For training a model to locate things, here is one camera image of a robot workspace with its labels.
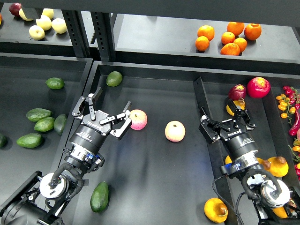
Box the black left tray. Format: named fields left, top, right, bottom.
left=0, top=53, right=92, bottom=202

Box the orange front of group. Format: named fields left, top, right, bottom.
left=220, top=43, right=240, bottom=56

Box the green avocado middle of cluster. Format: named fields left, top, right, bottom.
left=34, top=117, right=55, bottom=132

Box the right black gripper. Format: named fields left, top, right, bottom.
left=199, top=98, right=259, bottom=161

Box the pale yellow pear front left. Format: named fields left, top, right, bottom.
left=29, top=25, right=45, bottom=40

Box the cherry tomato vine bunch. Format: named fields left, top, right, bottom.
left=276, top=86, right=300, bottom=125

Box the orange top centre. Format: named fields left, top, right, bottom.
left=227, top=22, right=245, bottom=37

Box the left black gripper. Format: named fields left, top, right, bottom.
left=69, top=87, right=132, bottom=154

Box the orange of group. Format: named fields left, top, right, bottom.
left=197, top=25, right=215, bottom=41
left=195, top=36, right=210, bottom=51
left=220, top=43, right=240, bottom=56

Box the small orange right centre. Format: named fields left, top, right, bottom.
left=233, top=37, right=248, bottom=53

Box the black tray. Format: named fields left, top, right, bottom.
left=62, top=61, right=300, bottom=225
left=0, top=53, right=92, bottom=202

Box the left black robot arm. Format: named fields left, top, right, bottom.
left=0, top=88, right=132, bottom=225

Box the green avocado lower cluster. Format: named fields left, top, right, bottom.
left=16, top=133, right=43, bottom=149

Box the dark green avocado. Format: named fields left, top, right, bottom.
left=90, top=181, right=109, bottom=213

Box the yellow pink apple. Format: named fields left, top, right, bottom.
left=165, top=120, right=186, bottom=142

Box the large red apple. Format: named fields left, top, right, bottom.
left=246, top=77, right=271, bottom=98

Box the yellow pear with brown tip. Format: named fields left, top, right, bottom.
left=267, top=156, right=289, bottom=177

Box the black shelf upright post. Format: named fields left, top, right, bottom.
left=91, top=12, right=116, bottom=62

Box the dark avocado at left edge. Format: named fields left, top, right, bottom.
left=0, top=134, right=7, bottom=148

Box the pink red apple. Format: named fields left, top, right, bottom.
left=130, top=109, right=148, bottom=130

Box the red chili pepper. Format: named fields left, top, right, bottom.
left=288, top=110, right=300, bottom=136

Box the pale yellow pear right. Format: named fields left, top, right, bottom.
left=52, top=18, right=67, bottom=34

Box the black tray divider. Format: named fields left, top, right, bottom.
left=193, top=77, right=240, bottom=225

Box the dark avocado at tray wall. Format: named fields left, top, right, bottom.
left=54, top=113, right=67, bottom=135

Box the orange top left of group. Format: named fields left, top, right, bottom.
left=197, top=25, right=215, bottom=41

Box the black centre tray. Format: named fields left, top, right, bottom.
left=62, top=61, right=300, bottom=225

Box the small orange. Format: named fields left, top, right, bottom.
left=233, top=37, right=248, bottom=53
left=221, top=31, right=235, bottom=45

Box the pale yellow pear centre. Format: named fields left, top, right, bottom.
left=36, top=15, right=52, bottom=31

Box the orange lower left of group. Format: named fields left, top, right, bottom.
left=195, top=36, right=210, bottom=51

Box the yellow pear by divider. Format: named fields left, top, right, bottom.
left=225, top=155, right=232, bottom=164

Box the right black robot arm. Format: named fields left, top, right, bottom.
left=199, top=99, right=300, bottom=225

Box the orange top right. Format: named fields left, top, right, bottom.
left=244, top=23, right=262, bottom=41

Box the green avocado upper left tray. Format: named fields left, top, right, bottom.
left=45, top=77, right=65, bottom=90

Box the green avocado at tray corner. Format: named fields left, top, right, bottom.
left=106, top=71, right=123, bottom=87

